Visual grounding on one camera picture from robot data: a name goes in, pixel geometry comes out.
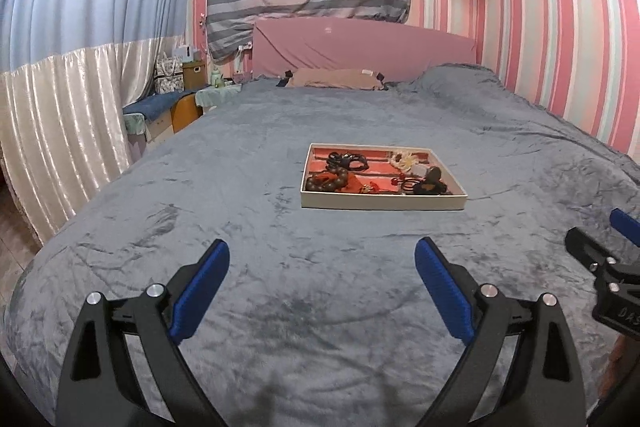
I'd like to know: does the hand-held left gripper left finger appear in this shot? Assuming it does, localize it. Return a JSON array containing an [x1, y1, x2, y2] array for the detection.
[[56, 238, 231, 427]]

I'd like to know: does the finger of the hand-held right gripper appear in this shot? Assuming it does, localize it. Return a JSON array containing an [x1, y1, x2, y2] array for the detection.
[[609, 208, 640, 250], [565, 227, 640, 288]]

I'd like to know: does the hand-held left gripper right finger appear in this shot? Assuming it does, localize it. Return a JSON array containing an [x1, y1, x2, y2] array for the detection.
[[414, 237, 587, 427]]

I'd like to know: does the white tray with red lining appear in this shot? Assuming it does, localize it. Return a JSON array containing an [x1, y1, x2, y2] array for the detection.
[[300, 143, 469, 210]]

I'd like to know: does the black hair claw clip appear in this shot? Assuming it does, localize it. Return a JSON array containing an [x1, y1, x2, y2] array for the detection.
[[414, 166, 448, 196]]

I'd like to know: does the orange fabric scrunchie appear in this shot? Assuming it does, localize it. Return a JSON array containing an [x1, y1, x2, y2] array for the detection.
[[320, 171, 373, 194]]

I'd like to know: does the brown wooden bead bracelet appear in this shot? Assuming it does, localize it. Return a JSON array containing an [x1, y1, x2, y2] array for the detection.
[[306, 168, 351, 194]]

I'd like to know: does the grey-blue plush blanket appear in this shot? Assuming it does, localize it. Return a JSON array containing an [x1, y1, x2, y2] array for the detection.
[[0, 64, 640, 427]]

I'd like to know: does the white flower hair accessory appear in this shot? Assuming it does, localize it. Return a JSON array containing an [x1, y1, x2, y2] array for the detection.
[[389, 150, 421, 172]]

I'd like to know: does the blue folded cloth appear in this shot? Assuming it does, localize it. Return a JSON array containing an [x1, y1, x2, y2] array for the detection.
[[122, 89, 197, 118]]

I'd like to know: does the brown cardboard box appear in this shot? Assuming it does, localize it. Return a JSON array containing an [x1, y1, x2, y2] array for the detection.
[[182, 60, 207, 90]]

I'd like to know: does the patterned paper bag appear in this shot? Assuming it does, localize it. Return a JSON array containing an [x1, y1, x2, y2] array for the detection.
[[154, 51, 185, 94]]

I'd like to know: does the beige pillow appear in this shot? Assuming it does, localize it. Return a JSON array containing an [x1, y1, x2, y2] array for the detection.
[[289, 67, 387, 91]]

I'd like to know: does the blue and white curtain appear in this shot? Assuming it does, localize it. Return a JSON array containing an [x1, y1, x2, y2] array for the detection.
[[0, 0, 207, 244]]

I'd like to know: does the pink headboard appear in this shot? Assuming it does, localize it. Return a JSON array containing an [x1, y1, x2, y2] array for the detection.
[[252, 17, 476, 90]]

